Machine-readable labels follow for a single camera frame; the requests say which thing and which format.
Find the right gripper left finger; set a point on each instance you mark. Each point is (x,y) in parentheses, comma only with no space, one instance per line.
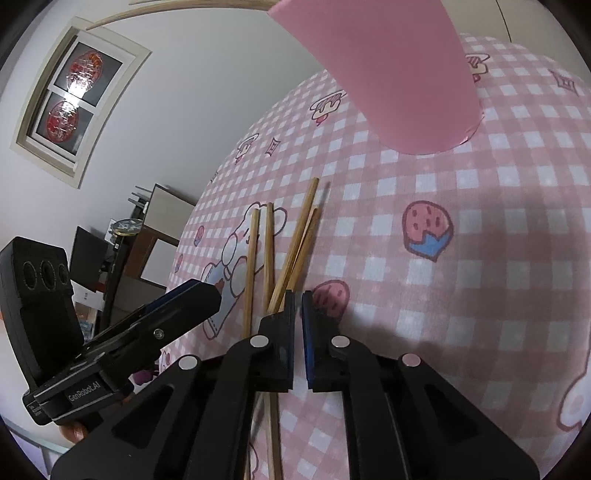
(194,421)

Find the black monitor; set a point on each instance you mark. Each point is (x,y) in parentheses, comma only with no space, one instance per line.
(90,261)

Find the round clock on desk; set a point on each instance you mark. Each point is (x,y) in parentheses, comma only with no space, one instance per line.
(127,227)

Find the pink cylindrical utensil holder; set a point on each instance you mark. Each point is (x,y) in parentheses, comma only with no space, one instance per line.
(400,62)

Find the white kitchen cabinet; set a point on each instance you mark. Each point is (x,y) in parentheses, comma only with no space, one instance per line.
(527,23)

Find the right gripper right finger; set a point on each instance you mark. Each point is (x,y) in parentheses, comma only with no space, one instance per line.
(403,419)

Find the pink checkered tablecloth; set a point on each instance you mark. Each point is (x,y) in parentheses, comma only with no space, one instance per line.
(477,259)

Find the window with red decorations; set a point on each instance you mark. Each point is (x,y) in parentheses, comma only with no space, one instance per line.
(74,94)

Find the person's left hand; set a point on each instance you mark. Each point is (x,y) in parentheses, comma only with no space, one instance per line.
(73,432)

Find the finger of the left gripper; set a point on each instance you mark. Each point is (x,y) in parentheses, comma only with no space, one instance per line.
(136,340)

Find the leaning white board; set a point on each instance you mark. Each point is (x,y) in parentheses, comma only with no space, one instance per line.
(164,222)

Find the bamboo chopstick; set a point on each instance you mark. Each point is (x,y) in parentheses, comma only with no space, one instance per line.
(301,253)
(170,6)
(250,273)
(271,404)
(295,244)

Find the dark wooden side desk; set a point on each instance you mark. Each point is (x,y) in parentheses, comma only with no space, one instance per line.
(127,262)

